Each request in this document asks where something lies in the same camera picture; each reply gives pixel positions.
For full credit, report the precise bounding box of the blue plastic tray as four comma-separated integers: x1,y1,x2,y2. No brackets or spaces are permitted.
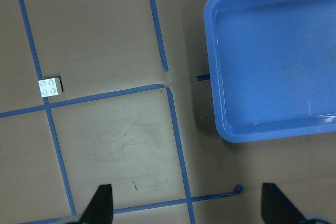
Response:
204,0,335,143

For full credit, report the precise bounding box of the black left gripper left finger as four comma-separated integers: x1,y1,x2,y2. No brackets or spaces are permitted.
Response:
78,184,113,224

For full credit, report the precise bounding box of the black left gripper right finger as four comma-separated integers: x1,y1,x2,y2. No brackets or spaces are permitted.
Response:
261,183,307,224

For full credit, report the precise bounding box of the white toy block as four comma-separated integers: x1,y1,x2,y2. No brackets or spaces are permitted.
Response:
38,77,64,98

